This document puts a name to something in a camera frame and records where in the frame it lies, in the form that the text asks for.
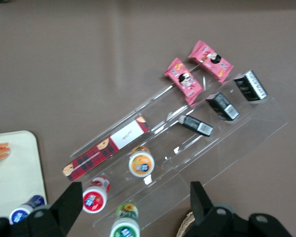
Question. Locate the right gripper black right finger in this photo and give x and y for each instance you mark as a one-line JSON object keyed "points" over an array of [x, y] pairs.
{"points": [[212, 222]]}

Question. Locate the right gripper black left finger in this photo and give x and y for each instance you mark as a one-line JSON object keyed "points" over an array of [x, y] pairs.
{"points": [[61, 212]]}

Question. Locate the cream plastic tray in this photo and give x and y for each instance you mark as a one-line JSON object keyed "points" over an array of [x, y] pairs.
{"points": [[17, 172]]}

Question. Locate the light wicker basket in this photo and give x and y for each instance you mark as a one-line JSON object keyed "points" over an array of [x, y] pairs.
{"points": [[185, 225]]}

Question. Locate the red cap yogurt bottle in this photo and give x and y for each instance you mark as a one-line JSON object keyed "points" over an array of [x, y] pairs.
{"points": [[95, 198]]}

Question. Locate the blue cap yogurt bottle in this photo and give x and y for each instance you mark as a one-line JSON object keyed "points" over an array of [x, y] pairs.
{"points": [[22, 212]]}

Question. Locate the green cap yogurt bottle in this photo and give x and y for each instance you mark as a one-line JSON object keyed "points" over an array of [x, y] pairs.
{"points": [[125, 224]]}

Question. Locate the red plaid cookie box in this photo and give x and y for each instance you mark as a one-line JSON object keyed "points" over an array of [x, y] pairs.
{"points": [[103, 150]]}

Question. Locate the clear acrylic stepped stand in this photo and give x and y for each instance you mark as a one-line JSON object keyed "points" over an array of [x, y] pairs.
{"points": [[236, 140]]}

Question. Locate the orange cap yogurt bottle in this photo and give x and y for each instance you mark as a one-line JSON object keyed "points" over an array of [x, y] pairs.
{"points": [[141, 165]]}

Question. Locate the small black box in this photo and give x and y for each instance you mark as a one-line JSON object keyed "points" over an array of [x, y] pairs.
{"points": [[222, 106], [196, 125], [250, 86]]}

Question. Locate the pink snack packet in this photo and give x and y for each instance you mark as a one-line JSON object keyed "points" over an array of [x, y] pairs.
{"points": [[210, 61], [183, 81]]}

